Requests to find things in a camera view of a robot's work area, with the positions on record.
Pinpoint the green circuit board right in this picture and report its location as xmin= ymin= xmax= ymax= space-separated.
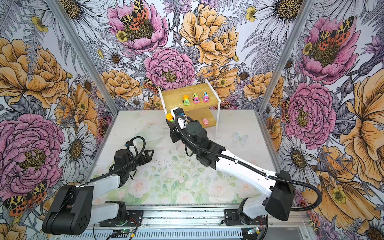
xmin=247 ymin=227 xmax=260 ymax=235

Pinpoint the right black corrugated cable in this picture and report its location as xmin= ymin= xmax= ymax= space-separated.
xmin=173 ymin=115 xmax=323 ymax=212

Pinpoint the green circuit board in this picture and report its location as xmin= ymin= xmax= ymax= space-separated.
xmin=247 ymin=227 xmax=260 ymax=235
xmin=113 ymin=229 xmax=137 ymax=238

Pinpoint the green circuit board left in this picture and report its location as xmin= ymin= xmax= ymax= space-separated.
xmin=113 ymin=229 xmax=137 ymax=238

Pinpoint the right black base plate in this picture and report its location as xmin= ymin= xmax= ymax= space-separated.
xmin=221 ymin=209 xmax=268 ymax=226

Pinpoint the orange green toy car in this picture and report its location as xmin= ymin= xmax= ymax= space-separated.
xmin=183 ymin=95 xmax=191 ymax=106
xmin=166 ymin=114 xmax=174 ymax=122

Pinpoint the pink teal striped toy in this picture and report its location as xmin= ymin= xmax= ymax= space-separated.
xmin=203 ymin=92 xmax=210 ymax=103

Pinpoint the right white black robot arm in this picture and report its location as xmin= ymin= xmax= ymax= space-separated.
xmin=166 ymin=108 xmax=295 ymax=225

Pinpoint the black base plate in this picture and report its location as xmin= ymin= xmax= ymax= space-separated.
xmin=221 ymin=209 xmax=268 ymax=226
xmin=99 ymin=210 xmax=144 ymax=227

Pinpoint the pink green striped toy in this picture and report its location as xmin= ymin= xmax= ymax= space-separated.
xmin=193 ymin=93 xmax=201 ymax=104

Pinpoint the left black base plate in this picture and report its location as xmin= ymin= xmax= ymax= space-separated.
xmin=99 ymin=210 xmax=144 ymax=227

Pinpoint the wooden two-tier white-frame shelf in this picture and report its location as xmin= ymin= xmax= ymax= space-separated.
xmin=159 ymin=80 xmax=221 ymax=139

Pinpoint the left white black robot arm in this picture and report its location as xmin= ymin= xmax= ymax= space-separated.
xmin=42 ymin=149 xmax=155 ymax=236

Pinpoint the aluminium front rail frame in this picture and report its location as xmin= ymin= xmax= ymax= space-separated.
xmin=76 ymin=203 xmax=313 ymax=240

